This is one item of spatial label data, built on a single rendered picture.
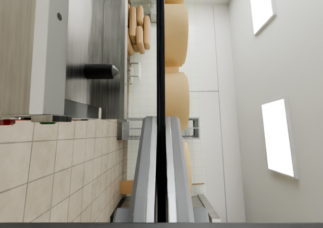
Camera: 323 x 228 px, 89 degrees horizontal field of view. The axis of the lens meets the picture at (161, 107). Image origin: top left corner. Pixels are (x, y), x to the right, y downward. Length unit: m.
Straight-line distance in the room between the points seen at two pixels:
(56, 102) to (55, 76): 0.02
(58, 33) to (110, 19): 0.34
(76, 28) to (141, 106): 4.17
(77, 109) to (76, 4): 0.20
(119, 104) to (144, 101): 4.06
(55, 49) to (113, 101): 0.28
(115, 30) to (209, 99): 4.27
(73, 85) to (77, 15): 0.13
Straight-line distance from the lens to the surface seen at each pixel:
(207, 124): 4.56
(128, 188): 4.37
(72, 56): 0.34
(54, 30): 0.19
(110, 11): 0.54
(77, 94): 0.35
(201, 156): 4.54
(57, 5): 0.21
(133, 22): 4.23
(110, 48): 0.49
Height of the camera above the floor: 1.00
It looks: level
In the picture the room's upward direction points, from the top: 90 degrees clockwise
